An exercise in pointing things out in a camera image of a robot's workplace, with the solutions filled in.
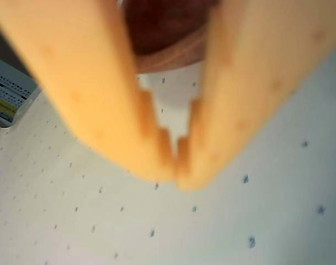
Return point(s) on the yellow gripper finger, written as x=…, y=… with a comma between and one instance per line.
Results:
x=82, y=69
x=253, y=77

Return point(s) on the brown wooden bowl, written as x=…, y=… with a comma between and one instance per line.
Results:
x=162, y=27

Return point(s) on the white box with printed label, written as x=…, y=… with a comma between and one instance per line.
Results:
x=7, y=94

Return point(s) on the white dotted paper mat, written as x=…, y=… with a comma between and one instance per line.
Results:
x=239, y=220

